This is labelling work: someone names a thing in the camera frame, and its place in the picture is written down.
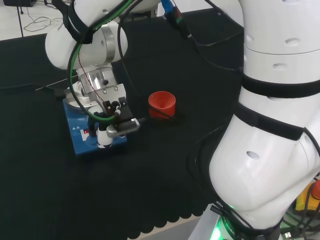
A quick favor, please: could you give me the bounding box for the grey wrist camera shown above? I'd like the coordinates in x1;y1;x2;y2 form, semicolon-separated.
106;117;141;138

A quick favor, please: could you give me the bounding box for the metal probe with thin cable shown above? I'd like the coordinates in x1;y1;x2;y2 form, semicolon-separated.
0;79;71;92

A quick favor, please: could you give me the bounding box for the yellow stop button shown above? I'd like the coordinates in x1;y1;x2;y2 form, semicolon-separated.
295;179;320;212

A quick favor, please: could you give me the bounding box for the clear round-bottom flask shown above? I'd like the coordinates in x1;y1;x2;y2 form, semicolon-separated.
72;82;84;96

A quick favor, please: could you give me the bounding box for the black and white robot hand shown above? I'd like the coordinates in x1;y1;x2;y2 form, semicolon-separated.
87;96;132;150

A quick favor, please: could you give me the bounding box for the black equipment box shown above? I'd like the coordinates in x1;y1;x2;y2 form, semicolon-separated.
3;0;37;8

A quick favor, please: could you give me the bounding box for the black bench cloth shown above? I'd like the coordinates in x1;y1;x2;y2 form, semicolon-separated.
0;8;247;240

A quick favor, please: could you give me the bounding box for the orange ribbed cup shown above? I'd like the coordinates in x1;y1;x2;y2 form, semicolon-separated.
147;90;177;119

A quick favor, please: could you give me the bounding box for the green cable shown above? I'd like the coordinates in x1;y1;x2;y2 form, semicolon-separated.
67;0;136;124

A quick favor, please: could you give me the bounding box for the blue and black cable connector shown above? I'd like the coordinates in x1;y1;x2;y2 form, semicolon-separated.
161;0;194;40

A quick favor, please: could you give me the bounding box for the thin black floor cable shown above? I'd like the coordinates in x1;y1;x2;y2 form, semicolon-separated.
18;0;66;32

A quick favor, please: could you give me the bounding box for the heater with blue base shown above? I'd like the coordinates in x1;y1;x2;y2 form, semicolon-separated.
62;87;129;158

